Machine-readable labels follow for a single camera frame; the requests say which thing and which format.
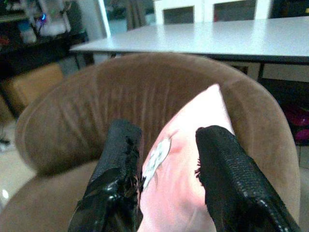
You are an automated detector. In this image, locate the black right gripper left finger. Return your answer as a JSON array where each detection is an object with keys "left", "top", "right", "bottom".
[{"left": 68, "top": 119, "right": 143, "bottom": 232}]

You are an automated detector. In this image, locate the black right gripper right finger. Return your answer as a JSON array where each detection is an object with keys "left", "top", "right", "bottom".
[{"left": 194, "top": 125, "right": 302, "bottom": 232}]

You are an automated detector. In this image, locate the pink printed pillow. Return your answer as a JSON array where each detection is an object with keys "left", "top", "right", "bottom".
[{"left": 139, "top": 83, "right": 236, "bottom": 232}]

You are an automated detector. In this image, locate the brown round armchair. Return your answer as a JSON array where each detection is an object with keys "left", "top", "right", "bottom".
[{"left": 0, "top": 52, "right": 301, "bottom": 232}]

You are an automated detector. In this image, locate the magenta object under table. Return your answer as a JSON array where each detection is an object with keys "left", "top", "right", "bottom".
[{"left": 284, "top": 106, "right": 309, "bottom": 143}]

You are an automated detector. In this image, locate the tan leather stool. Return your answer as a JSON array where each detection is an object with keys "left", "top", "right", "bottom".
[{"left": 0, "top": 63, "right": 64, "bottom": 114}]

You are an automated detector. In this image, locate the white dining table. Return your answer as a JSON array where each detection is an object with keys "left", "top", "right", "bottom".
[{"left": 69, "top": 16, "right": 309, "bottom": 83}]

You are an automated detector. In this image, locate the dark shelf unit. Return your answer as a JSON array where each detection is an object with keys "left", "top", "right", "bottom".
[{"left": 0, "top": 0, "right": 89, "bottom": 80}]

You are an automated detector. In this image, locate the white dining chair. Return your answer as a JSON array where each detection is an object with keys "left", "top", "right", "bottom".
[
  {"left": 205, "top": 0, "right": 273, "bottom": 23},
  {"left": 153, "top": 0, "right": 206, "bottom": 25}
]

